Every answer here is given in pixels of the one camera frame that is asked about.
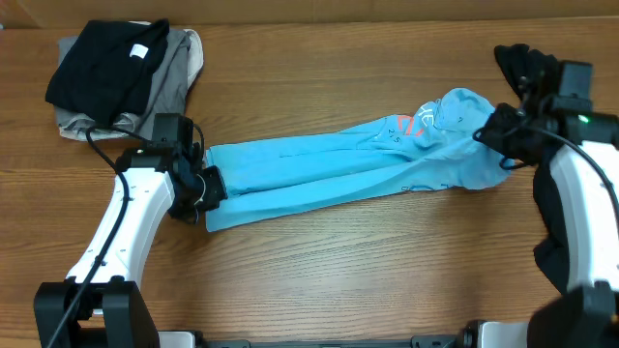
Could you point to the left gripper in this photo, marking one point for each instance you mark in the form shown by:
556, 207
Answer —
218, 190

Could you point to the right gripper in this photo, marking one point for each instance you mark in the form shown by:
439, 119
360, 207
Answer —
492, 137

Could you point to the light blue t-shirt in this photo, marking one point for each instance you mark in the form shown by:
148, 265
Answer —
432, 149

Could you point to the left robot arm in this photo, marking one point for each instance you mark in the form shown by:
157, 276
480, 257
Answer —
99, 304

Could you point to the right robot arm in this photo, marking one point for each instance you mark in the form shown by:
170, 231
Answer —
557, 130

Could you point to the black garment on right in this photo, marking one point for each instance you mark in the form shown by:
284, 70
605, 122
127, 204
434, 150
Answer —
552, 253

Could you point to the folded grey garment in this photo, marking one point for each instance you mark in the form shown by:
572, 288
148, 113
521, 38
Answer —
171, 82

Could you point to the folded black garment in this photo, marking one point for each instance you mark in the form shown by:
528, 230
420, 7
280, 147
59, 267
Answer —
109, 69

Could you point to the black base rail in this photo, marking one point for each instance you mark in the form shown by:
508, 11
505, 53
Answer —
329, 344

